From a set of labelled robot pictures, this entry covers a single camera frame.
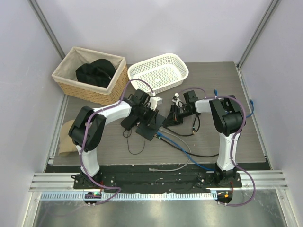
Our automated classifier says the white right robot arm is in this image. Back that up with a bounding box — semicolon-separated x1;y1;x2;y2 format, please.
162;90;246;187

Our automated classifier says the black power adapter brick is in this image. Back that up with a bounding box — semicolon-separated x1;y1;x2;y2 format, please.
120;116;138;131

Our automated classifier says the black network switch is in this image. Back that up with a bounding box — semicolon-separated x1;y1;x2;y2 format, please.
135;114;166;141

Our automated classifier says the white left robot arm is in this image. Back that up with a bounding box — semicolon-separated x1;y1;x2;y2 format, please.
69;89;162;189

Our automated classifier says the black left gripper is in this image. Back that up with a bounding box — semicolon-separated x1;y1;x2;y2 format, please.
137;105;159;130

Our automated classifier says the black cap in basket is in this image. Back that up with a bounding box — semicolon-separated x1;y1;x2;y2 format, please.
75;59;116;88

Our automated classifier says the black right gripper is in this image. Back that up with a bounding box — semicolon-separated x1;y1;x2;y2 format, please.
164;105;194;129

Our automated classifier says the wicker basket with liner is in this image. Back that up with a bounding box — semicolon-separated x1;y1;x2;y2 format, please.
52;47;129;105

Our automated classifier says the white perforated plastic basket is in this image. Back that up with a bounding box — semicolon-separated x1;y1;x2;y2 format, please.
127;53;189;94

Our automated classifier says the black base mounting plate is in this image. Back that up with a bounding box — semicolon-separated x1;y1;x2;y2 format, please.
71;172;242;193

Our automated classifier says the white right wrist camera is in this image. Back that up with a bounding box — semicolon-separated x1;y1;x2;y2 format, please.
172;93;184;108

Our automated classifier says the grey ethernet cable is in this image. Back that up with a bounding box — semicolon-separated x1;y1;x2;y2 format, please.
148;129;192;173

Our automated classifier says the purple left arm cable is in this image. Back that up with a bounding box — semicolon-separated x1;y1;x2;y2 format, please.
79;79;154;205

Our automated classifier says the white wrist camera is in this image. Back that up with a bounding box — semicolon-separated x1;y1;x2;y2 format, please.
149;96;163;111
172;93;184;108

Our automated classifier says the black ethernet cable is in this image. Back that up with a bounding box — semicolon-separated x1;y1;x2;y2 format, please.
158;113;221;158

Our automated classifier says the thin black adapter cord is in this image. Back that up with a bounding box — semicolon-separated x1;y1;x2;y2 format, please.
122;127;146;155

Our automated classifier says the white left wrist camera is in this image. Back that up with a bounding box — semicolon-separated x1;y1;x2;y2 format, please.
149;96;163;111

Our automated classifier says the beige cap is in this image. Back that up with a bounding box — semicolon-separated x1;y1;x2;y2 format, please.
58;120;77;157

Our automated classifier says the aluminium front rail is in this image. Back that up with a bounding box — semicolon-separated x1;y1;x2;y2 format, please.
29;171;288;202

